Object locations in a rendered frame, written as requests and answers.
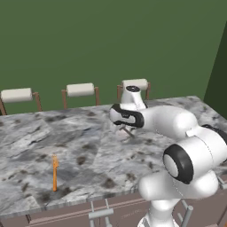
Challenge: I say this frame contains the cream backed wooden stool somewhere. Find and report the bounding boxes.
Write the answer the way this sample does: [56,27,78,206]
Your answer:
[116,78,152,101]
[0,87,43,116]
[60,82,101,110]

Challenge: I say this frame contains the orange fork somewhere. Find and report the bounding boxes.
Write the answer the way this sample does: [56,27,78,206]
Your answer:
[51,153,59,192]

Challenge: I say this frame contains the brown cabinet front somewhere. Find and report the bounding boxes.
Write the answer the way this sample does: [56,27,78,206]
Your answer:
[0,189,227,227]

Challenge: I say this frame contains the grey drawer handle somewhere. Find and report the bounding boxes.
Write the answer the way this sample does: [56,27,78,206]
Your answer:
[216,175,227,191]
[88,199,115,227]
[176,200,195,227]

